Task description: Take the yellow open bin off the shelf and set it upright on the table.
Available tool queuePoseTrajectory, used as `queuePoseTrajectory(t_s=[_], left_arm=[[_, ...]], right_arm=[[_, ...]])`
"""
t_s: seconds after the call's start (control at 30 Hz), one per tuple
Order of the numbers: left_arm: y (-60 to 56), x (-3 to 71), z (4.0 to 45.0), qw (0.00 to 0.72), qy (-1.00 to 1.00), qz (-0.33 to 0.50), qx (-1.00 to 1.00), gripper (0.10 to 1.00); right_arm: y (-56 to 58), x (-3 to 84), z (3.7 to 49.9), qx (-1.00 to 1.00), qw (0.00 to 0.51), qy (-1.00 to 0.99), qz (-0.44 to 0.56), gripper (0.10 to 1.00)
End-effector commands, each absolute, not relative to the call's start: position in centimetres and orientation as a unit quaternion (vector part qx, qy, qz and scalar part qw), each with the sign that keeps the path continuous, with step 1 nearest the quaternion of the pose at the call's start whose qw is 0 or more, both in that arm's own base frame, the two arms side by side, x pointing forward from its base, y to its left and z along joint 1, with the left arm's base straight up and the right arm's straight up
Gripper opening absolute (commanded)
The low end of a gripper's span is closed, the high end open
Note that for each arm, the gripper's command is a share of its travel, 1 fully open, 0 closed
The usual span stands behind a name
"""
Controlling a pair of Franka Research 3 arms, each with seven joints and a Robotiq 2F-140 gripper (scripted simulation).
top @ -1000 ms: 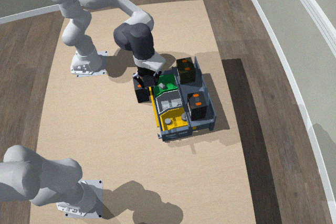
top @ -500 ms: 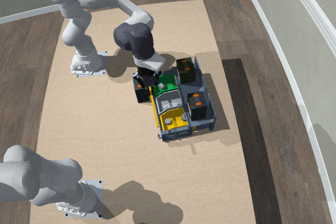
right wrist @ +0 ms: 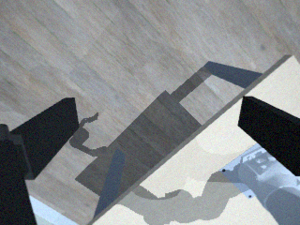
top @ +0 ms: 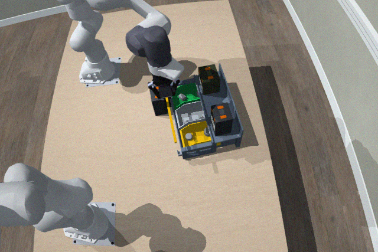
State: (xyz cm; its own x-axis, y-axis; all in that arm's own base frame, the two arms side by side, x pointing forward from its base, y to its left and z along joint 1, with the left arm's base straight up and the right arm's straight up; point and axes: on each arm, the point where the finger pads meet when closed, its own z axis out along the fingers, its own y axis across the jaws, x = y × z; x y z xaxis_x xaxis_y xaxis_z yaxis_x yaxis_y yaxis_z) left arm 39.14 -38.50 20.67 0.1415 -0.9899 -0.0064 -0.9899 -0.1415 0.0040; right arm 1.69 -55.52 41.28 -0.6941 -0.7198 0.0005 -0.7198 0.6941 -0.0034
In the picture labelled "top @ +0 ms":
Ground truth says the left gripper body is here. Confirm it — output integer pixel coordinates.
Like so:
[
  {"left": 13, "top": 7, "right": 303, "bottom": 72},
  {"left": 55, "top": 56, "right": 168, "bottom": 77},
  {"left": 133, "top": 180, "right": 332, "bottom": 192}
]
[{"left": 152, "top": 74, "right": 173, "bottom": 86}]

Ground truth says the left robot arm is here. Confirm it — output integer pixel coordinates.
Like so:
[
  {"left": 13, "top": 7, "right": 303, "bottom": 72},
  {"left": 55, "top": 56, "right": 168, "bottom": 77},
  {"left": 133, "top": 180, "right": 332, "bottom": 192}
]
[{"left": 58, "top": 0, "right": 184, "bottom": 84}]

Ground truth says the green open bin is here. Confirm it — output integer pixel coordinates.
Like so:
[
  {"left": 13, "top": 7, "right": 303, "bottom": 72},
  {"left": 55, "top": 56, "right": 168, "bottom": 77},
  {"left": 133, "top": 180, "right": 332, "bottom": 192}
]
[{"left": 172, "top": 83, "right": 200, "bottom": 110}]

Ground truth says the grey metal shelf rack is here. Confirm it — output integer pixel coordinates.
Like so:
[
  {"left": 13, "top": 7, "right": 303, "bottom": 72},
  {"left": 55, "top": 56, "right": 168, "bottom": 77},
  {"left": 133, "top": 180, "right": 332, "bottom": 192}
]
[{"left": 170, "top": 63, "right": 244, "bottom": 159}]

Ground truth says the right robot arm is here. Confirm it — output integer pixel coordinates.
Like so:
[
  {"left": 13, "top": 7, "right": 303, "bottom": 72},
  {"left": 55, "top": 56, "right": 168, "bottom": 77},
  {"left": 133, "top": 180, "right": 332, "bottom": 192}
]
[{"left": 0, "top": 163, "right": 108, "bottom": 248}]

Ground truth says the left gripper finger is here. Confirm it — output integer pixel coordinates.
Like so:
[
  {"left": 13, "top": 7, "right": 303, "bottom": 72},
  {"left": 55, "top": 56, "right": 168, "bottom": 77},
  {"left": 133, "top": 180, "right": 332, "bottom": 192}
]
[
  {"left": 148, "top": 81, "right": 167, "bottom": 108},
  {"left": 168, "top": 78, "right": 180, "bottom": 107}
]

